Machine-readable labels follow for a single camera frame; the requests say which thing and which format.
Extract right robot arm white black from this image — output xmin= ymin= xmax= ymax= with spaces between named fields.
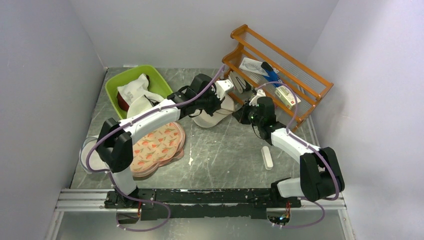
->
xmin=232 ymin=96 xmax=345 ymax=207

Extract white plastic bar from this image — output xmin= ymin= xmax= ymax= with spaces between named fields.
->
xmin=261 ymin=146 xmax=274 ymax=171

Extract white cloth in basin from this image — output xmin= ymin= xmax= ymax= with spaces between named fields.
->
xmin=116 ymin=73 xmax=164 ymax=118

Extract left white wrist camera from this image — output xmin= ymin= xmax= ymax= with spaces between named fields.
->
xmin=214 ymin=79 xmax=234 ymax=101

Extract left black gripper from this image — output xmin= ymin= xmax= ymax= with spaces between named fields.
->
xmin=197 ymin=87 xmax=226 ymax=117

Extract orange wooden rack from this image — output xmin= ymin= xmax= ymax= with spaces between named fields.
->
xmin=222 ymin=24 xmax=334 ymax=131

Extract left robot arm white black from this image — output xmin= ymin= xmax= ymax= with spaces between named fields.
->
xmin=86 ymin=74 xmax=234 ymax=209

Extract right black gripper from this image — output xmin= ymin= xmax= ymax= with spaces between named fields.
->
xmin=233 ymin=100 xmax=263 ymax=127

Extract white black items under rack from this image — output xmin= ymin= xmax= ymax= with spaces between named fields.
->
xmin=228 ymin=71 xmax=252 ymax=94

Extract white packet on rack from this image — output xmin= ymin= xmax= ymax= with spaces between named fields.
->
xmin=239 ymin=57 xmax=269 ymax=77

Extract floral peach placemat stack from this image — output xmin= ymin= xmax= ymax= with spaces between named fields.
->
xmin=130 ymin=122 xmax=186 ymax=178

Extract aluminium rail frame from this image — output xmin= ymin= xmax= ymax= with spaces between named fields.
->
xmin=45 ymin=188 xmax=357 ymax=240

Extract green plastic basin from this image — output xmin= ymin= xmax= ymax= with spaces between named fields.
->
xmin=104 ymin=65 xmax=173 ymax=119

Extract white green box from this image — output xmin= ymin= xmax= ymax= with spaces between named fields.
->
xmin=274 ymin=85 xmax=302 ymax=110

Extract blue handled tool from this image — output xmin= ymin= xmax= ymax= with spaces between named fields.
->
xmin=260 ymin=61 xmax=282 ymax=88

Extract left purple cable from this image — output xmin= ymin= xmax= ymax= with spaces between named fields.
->
xmin=85 ymin=64 xmax=227 ymax=233

